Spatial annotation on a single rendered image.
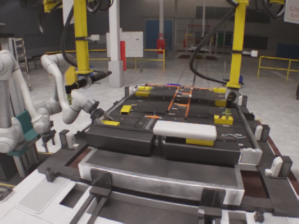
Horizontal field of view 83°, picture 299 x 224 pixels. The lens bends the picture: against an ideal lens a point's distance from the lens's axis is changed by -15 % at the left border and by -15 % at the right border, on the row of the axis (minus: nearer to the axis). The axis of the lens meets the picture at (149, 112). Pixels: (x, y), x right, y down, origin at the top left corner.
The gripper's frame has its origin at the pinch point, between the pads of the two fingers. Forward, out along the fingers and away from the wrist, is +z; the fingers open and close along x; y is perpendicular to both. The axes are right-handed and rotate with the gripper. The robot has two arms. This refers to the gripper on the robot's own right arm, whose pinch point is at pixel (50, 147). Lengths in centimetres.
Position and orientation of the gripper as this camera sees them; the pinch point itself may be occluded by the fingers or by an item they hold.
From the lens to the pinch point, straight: 195.9
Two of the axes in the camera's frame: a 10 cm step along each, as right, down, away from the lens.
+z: 0.0, 9.3, 3.7
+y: -10.0, -0.2, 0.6
